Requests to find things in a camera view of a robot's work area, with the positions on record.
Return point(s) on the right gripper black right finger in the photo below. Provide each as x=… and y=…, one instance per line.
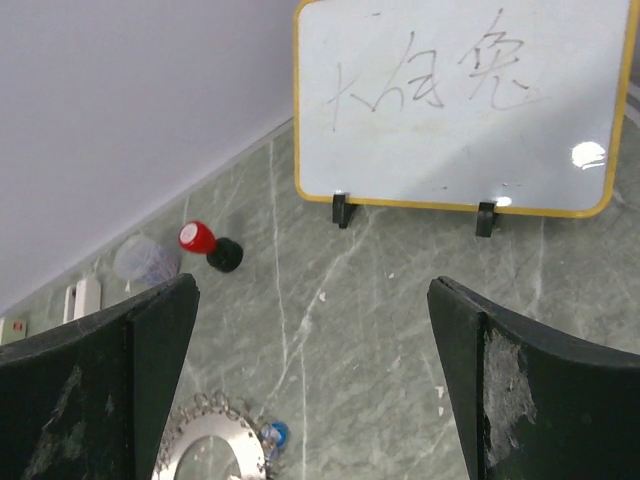
x=530, y=401

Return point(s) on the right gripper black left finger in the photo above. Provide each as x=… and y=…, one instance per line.
x=90, y=399

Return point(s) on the blue tagged key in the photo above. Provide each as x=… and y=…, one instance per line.
x=275, y=435

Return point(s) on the white stapler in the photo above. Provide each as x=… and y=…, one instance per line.
x=82, y=298

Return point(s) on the green white staple box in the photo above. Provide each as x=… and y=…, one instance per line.
x=12, y=330

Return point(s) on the clear cup of paperclips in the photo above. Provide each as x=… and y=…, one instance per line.
x=143, y=260

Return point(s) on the yellow framed whiteboard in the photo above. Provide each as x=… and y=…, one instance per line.
x=491, y=107

